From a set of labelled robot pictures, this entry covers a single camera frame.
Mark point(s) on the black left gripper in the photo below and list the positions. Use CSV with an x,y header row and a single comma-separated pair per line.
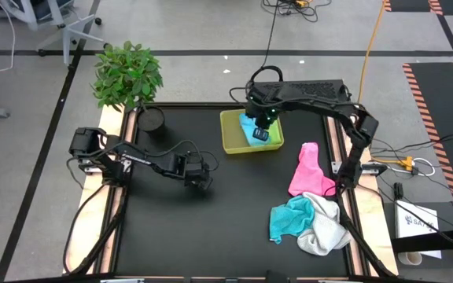
x,y
197,167

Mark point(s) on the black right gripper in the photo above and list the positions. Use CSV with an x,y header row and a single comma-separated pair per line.
x,y
264,106

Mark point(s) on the light blue microfiber towel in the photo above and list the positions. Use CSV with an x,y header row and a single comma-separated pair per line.
x,y
248,131

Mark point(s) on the yellow plastic bin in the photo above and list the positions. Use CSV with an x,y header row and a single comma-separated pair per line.
x,y
230,133

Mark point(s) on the pink microfiber towel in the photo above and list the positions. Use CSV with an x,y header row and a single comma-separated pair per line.
x,y
309,173

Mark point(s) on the teal terry towel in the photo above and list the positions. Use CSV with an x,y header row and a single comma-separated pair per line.
x,y
291,218

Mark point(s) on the white microfiber towel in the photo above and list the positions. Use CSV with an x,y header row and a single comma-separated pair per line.
x,y
326,236

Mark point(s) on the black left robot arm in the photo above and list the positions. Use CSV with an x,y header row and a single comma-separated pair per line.
x,y
132,155

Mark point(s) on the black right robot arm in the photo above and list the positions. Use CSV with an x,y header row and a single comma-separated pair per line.
x,y
328,106

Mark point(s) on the black perforated computer case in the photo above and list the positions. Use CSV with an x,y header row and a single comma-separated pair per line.
x,y
321,88

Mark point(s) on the wooden table side board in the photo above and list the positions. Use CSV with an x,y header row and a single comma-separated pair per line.
x,y
372,220
110,114

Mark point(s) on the green potted plant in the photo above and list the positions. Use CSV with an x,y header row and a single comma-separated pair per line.
x,y
127,76

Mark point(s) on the yellow power splitter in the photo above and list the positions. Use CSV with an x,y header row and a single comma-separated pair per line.
x,y
403,161

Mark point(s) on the white printed booklet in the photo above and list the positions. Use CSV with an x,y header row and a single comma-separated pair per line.
x,y
411,214

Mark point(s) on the black hazard-striped floor mat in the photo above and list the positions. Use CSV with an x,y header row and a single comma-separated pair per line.
x,y
439,118
407,4

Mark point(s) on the beige tape roll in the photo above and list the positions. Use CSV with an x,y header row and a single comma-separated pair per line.
x,y
409,258

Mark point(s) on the grey office chair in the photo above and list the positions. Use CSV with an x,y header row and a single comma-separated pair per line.
x,y
67,33

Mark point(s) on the black aluminium table frame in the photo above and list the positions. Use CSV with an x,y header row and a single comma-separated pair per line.
x,y
187,105

